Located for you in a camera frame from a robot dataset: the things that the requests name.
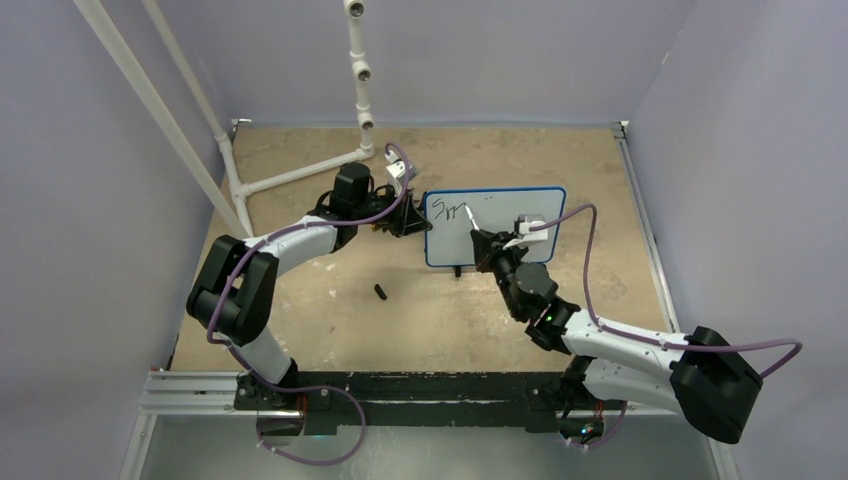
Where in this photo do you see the blue framed whiteboard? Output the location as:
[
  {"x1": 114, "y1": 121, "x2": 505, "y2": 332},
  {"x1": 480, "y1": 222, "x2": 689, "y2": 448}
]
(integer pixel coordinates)
[{"x1": 422, "y1": 186, "x2": 567, "y2": 268}]

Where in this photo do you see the black marker cap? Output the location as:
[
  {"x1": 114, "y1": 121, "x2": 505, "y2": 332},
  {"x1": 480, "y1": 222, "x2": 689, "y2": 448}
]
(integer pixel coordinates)
[{"x1": 374, "y1": 284, "x2": 388, "y2": 301}]

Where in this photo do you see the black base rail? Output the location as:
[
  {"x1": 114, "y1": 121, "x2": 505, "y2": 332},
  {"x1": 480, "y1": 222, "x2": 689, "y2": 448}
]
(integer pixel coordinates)
[{"x1": 234, "y1": 372, "x2": 622, "y2": 443}]

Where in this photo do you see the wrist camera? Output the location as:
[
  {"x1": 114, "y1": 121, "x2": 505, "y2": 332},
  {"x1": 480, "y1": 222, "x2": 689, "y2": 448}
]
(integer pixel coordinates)
[
  {"x1": 385, "y1": 159, "x2": 418, "y2": 191},
  {"x1": 510, "y1": 214, "x2": 549, "y2": 248}
]

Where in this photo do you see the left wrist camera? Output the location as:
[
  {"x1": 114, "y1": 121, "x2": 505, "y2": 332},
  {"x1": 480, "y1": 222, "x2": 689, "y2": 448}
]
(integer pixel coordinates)
[{"x1": 385, "y1": 159, "x2": 418, "y2": 191}]

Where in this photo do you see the white PVC pipe frame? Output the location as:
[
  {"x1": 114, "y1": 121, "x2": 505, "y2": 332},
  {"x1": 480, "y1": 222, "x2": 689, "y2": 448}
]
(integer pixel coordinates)
[{"x1": 72, "y1": 0, "x2": 376, "y2": 240}]

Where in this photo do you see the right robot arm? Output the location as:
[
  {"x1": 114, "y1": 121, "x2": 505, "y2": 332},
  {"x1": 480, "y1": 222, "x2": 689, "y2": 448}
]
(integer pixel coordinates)
[{"x1": 470, "y1": 229, "x2": 763, "y2": 444}]

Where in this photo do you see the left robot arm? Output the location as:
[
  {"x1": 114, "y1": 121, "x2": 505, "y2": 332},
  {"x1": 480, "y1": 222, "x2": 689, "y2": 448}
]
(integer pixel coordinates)
[{"x1": 186, "y1": 160, "x2": 432, "y2": 409}]

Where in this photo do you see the aluminium frame rail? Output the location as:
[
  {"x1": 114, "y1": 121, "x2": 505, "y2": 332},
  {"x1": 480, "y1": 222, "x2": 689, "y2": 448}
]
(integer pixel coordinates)
[{"x1": 139, "y1": 371, "x2": 238, "y2": 416}]

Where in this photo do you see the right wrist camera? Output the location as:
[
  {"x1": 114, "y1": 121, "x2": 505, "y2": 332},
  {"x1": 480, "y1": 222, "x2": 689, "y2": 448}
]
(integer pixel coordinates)
[{"x1": 510, "y1": 214, "x2": 549, "y2": 248}]

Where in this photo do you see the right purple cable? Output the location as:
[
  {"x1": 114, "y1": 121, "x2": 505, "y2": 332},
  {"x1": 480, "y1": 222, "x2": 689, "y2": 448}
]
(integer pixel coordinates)
[{"x1": 529, "y1": 203, "x2": 804, "y2": 452}]

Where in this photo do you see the white whiteboard marker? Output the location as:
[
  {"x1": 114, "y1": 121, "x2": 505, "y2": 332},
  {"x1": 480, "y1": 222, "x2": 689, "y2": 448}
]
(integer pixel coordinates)
[{"x1": 464, "y1": 204, "x2": 480, "y2": 231}]

